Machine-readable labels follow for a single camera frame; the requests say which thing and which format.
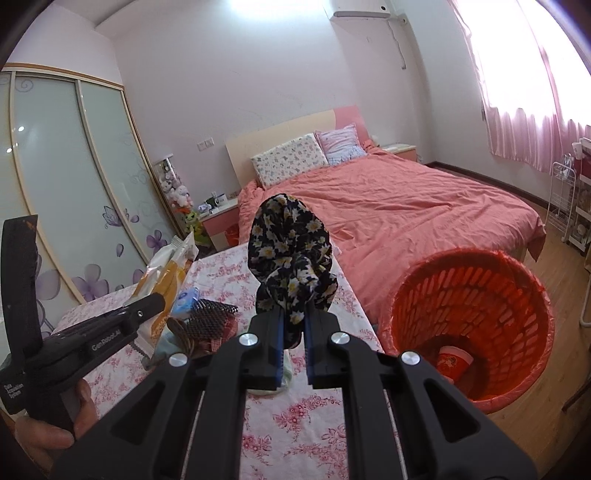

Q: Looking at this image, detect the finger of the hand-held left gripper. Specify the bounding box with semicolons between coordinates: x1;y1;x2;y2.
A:
83;294;166;341

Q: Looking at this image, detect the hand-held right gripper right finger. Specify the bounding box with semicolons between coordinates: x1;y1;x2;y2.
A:
304;310;539;480

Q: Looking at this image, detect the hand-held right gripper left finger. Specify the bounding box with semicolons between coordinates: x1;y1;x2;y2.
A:
51;310;284;480

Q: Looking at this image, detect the black floral cloth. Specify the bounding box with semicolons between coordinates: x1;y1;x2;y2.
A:
247;194;340;352

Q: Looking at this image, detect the orange plastic basket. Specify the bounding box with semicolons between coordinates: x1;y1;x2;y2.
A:
379;248;556;414

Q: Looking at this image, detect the person's left hand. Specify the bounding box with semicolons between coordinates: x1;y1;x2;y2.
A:
4;379;100;467

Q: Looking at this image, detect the yellow white snack packet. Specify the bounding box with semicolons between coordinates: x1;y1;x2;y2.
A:
130;231;200;363

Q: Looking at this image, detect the blue tissue packet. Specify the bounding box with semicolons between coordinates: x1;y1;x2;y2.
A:
172;287;201;321

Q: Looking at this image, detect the grey green cloth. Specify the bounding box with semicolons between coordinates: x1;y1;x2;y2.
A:
147;332;185;370

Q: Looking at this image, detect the black mesh net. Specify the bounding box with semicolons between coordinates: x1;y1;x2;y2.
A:
185;298;238;343

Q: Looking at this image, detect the green plush toy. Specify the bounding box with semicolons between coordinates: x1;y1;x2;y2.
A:
182;210;208;245

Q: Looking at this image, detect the pink nightstand with white top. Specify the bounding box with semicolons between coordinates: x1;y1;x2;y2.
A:
201;203;241;252

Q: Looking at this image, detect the red paper cup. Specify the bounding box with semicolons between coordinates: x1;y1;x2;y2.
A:
436;346;475;384

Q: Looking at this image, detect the sliding door wardrobe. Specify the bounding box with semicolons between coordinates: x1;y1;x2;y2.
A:
0;64;188;337

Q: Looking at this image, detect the bed with pink cover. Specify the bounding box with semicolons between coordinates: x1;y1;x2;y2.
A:
238;143;546;324

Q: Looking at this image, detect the white floral pillow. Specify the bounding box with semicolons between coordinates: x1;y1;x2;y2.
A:
250;134;328;188

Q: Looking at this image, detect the pink striped pillow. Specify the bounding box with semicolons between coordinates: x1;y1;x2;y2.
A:
315;123;368;166

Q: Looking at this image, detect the cream and pink headboard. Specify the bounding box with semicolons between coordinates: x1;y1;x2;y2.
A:
225;105;370;190

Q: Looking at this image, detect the pink nightstand with cream top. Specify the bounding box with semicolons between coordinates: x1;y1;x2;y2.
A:
381;143;419;162

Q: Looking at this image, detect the dark wooden chair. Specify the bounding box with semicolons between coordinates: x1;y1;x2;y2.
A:
560;364;591;414

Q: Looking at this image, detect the white trolley shelf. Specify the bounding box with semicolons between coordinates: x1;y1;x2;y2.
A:
571;138;591;258

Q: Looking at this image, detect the pink curtain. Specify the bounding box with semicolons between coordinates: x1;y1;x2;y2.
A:
445;0;591;168

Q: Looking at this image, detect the white air conditioner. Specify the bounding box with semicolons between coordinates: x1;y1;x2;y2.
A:
330;0;391;19

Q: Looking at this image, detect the white bed frame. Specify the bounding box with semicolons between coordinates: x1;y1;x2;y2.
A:
515;242;542;265

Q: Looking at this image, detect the white wire rack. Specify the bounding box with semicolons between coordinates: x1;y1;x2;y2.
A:
546;154;578;243

